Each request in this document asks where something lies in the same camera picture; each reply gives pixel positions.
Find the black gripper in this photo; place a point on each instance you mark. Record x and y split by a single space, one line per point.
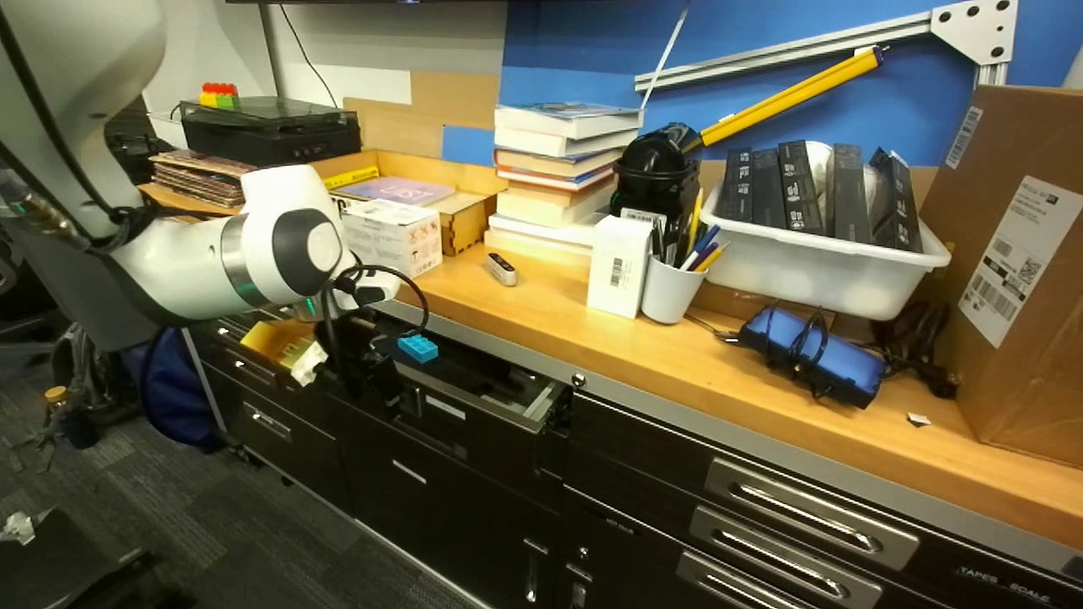
346 342

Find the grey drawer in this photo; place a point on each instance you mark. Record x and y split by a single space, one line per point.
529 412

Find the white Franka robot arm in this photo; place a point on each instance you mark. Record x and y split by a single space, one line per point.
181 273

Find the black drawer cabinet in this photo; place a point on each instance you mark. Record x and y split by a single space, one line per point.
632 452

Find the white wrist box yellow label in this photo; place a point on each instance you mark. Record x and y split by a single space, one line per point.
283 345

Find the pink cover book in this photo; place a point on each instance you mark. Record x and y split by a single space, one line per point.
395 190

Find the yellow flat item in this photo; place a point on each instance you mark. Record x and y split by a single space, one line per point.
352 178

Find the small wooden box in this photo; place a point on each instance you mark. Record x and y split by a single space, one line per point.
465 220

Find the blue bag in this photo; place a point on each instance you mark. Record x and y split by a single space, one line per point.
174 390

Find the wide white book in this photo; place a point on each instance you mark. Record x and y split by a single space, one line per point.
538 230

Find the brown paper stack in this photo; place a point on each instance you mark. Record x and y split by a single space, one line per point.
199 178

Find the black flat equipment box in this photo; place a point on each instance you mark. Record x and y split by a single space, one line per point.
271 134

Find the multicolour block stack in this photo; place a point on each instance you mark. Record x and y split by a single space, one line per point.
219 97

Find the black stand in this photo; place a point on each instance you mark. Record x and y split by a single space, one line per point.
68 390

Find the white upright carton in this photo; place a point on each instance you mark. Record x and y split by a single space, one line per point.
617 269

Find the thick white book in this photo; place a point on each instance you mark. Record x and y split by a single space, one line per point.
559 143

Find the black pole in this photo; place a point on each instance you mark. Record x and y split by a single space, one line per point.
271 53

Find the grey cover book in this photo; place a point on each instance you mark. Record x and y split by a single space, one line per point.
563 115

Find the white cup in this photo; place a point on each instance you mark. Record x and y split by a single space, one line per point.
672 291

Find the black device with label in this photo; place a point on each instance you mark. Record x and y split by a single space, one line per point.
656 169

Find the blue pen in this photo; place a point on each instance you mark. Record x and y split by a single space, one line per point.
704 243

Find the crumpled white paper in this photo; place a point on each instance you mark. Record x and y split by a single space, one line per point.
20 525

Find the thin white strip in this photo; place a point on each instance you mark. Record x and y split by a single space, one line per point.
665 61

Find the blue bundled pouch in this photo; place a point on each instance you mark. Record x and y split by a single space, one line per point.
812 354

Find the white plastic bin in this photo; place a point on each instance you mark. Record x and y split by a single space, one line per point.
816 273

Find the yellow bar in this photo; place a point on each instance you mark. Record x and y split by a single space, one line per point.
791 97

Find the small white scrap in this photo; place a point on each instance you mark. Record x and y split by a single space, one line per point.
915 417

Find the large cardboard box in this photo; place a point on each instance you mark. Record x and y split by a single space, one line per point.
1015 372

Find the white wall hooks box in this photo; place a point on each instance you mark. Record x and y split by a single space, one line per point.
395 234

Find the aluminium rail with bracket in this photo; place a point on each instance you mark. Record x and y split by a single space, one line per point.
822 41

